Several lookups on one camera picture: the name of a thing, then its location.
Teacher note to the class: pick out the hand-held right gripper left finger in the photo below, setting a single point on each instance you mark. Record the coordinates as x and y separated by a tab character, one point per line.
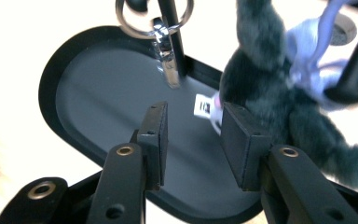
154	146

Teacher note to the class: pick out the dark green plush toy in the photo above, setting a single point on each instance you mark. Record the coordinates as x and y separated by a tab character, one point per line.
261	87

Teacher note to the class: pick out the black oval tray stand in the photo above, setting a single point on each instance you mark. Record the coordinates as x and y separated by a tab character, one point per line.
105	93

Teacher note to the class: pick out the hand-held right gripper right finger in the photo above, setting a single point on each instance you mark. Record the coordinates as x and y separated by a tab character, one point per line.
242	149

